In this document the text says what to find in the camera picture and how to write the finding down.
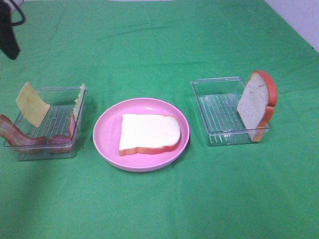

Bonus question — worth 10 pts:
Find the green lettuce leaf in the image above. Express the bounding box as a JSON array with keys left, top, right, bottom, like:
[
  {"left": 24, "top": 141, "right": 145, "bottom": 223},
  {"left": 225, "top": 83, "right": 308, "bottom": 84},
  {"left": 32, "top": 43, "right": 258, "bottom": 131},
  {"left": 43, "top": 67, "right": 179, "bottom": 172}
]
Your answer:
[{"left": 73, "top": 83, "right": 86, "bottom": 119}]

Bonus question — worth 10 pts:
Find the green tablecloth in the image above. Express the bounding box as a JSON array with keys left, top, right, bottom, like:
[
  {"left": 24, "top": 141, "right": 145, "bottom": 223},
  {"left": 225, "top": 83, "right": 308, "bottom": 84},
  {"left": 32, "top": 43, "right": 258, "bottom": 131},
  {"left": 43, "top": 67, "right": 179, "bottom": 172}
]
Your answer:
[{"left": 0, "top": 0, "right": 319, "bottom": 239}]

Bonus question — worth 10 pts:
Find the yellow cheese slice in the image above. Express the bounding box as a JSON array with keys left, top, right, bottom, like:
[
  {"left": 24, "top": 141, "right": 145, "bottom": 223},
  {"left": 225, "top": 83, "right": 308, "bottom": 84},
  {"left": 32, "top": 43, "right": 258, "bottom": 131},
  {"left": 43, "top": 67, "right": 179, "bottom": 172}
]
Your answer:
[{"left": 16, "top": 82, "right": 50, "bottom": 127}]

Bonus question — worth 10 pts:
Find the bacon strip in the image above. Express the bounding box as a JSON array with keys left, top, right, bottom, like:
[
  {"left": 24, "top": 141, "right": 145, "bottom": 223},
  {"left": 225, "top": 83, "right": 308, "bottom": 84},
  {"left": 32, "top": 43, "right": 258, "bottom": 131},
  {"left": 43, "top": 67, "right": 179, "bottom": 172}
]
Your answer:
[
  {"left": 0, "top": 114, "right": 46, "bottom": 154},
  {"left": 48, "top": 113, "right": 76, "bottom": 153}
]

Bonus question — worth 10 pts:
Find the clear right bread tray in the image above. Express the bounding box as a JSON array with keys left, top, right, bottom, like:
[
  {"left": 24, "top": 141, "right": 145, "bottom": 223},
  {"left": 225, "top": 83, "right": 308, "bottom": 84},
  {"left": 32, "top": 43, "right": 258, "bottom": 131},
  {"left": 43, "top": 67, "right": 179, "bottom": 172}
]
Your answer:
[{"left": 191, "top": 76, "right": 270, "bottom": 146}]

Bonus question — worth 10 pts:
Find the toast bread slice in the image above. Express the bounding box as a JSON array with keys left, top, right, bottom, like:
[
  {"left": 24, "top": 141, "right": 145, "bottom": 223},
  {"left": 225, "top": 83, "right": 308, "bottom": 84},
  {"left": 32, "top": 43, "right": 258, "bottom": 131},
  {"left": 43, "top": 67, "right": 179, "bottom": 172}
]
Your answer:
[
  {"left": 119, "top": 114, "right": 181, "bottom": 156},
  {"left": 237, "top": 70, "right": 278, "bottom": 142}
]

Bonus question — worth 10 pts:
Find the pink round plate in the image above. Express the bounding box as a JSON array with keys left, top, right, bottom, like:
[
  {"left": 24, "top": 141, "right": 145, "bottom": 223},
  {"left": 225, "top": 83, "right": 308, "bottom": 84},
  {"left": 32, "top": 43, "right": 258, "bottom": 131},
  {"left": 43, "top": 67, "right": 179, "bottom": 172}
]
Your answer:
[{"left": 93, "top": 98, "right": 190, "bottom": 172}]

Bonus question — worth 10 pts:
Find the clear left ingredient tray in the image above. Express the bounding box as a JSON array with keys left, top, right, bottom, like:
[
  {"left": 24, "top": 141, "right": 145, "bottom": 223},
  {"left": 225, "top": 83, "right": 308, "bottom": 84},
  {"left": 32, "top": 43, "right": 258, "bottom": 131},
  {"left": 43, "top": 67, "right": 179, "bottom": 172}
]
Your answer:
[{"left": 3, "top": 84, "right": 87, "bottom": 161}]

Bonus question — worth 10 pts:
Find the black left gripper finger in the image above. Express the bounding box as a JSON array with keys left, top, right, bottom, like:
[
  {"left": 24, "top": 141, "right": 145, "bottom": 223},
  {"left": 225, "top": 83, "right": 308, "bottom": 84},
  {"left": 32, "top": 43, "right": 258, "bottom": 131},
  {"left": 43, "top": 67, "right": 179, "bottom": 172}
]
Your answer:
[{"left": 0, "top": 0, "right": 20, "bottom": 60}]

